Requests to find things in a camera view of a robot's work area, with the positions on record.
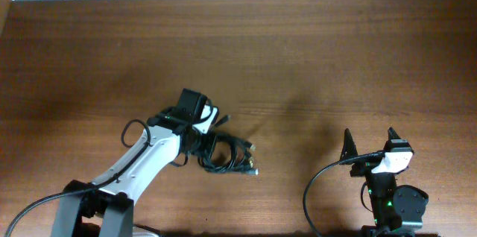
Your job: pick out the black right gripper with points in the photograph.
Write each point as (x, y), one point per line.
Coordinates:
(367, 168)

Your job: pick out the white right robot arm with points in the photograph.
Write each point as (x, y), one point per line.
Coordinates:
(397, 210)

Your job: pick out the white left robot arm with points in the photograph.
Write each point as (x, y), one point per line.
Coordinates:
(105, 206)

